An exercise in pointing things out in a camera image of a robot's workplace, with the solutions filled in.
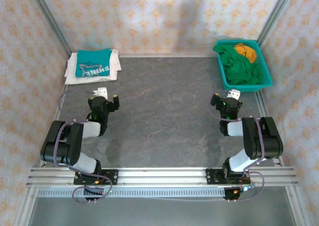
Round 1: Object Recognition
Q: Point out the green t-shirt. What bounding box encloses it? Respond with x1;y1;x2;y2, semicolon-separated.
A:
213;41;264;86

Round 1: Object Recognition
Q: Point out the teal printed t-shirt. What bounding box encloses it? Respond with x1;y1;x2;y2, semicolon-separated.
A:
75;49;112;78

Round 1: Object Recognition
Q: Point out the teal plastic basket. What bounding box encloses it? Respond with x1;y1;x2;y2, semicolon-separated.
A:
213;39;273;93

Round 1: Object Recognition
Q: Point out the white t-shirt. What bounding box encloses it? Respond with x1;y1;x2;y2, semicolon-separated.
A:
64;49;122;85

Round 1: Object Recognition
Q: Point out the orange t-shirt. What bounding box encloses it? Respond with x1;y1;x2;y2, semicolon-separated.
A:
233;43;257;63

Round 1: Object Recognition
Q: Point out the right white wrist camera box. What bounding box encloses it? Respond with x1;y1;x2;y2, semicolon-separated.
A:
227;89;241;101

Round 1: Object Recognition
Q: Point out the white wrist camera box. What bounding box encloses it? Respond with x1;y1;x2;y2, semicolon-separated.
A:
92;87;109;100
227;89;241;101

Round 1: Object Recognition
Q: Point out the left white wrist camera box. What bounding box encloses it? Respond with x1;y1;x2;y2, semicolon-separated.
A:
92;87;109;100

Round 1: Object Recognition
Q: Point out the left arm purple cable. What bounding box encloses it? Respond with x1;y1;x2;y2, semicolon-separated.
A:
53;90;113;204

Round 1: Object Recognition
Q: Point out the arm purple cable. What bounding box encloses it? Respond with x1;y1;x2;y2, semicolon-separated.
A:
53;90;113;204
208;90;265;202

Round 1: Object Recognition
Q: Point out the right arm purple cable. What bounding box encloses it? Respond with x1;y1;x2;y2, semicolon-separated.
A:
208;90;265;202

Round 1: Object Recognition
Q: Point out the aluminium table edge rail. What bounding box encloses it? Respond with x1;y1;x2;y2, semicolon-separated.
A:
117;53;218;59

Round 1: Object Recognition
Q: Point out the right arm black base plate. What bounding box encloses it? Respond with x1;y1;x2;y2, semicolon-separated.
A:
206;168;251;186

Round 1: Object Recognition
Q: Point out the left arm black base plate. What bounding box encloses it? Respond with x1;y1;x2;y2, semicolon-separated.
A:
73;169;119;186

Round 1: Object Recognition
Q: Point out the aluminium mounting rail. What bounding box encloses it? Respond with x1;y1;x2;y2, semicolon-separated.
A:
26;166;300;187

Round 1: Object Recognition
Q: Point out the aluminium frame post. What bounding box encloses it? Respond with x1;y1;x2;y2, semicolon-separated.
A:
256;0;297;45
26;0;72;57

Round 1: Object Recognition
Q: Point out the grey slotted cable duct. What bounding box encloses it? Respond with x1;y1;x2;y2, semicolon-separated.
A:
36;187;226;198

